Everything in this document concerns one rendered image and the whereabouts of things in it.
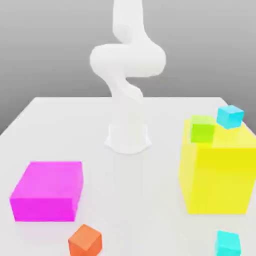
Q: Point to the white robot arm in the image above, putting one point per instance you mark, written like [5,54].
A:
[128,58]

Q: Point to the small green cube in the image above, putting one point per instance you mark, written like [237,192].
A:
[202,132]

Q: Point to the small cyan cube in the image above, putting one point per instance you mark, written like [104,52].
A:
[230,117]
[228,244]

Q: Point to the small orange cube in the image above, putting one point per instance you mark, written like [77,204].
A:
[85,241]

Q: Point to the large magenta box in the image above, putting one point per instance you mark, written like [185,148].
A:
[48,188]

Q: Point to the large yellow box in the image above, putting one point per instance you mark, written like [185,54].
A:
[220,176]

